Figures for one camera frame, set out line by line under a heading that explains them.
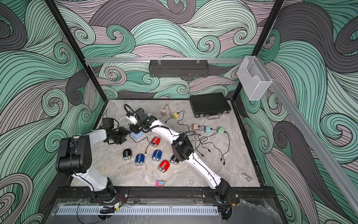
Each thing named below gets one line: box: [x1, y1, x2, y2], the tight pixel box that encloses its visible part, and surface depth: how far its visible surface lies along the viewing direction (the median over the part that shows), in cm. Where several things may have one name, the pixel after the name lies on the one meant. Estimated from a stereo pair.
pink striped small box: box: [155, 180, 165, 188], surface depth 77 cm
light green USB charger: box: [218, 126, 226, 135], surface depth 100 cm
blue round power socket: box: [130, 130, 144, 140], surface depth 96 cm
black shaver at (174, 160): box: [170, 154, 180, 166], surface depth 85 cm
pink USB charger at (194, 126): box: [191, 123, 199, 130], surface depth 103 cm
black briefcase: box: [189, 92, 232, 120], surface depth 113 cm
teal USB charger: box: [203, 126, 212, 133], surface depth 100 cm
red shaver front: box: [158, 159, 171, 173], surface depth 83 cm
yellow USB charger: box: [171, 112, 179, 120], surface depth 109 cm
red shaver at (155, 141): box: [150, 136, 161, 148], surface depth 94 cm
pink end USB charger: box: [160, 109, 167, 116], surface depth 113 cm
